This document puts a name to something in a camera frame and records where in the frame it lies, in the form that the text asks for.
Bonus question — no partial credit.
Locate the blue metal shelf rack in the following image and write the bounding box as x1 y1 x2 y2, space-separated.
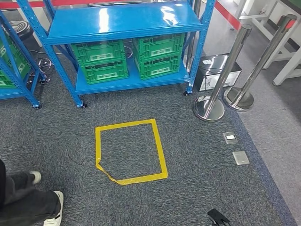
0 11 46 110
17 0 217 109

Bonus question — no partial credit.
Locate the yellow floor tape square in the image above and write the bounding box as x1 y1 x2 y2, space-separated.
94 118 168 186

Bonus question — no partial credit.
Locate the red barrier tape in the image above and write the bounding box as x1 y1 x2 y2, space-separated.
0 0 297 31

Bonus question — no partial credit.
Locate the chrome stanchion post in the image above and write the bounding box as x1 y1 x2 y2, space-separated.
223 14 298 112
193 24 253 122

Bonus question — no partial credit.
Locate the silver floor socket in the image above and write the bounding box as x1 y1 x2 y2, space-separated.
223 132 238 145

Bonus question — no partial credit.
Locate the black equipment case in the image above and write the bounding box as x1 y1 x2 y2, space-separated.
194 53 242 92

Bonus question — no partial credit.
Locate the black right wrist camera bracket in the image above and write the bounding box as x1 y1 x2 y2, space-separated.
207 208 231 226

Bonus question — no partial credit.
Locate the black round stool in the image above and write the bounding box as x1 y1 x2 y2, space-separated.
1 20 51 85

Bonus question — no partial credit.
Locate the white furniture frame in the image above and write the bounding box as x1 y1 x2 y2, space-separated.
232 0 301 86

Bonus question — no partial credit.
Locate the silver floor plate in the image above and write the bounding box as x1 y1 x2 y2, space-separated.
232 151 250 166

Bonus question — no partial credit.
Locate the person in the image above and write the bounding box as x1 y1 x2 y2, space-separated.
0 159 64 226

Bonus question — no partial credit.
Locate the green plastic crate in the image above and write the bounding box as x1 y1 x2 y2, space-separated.
0 37 32 89
133 32 186 61
80 60 129 85
70 40 127 65
135 53 181 81

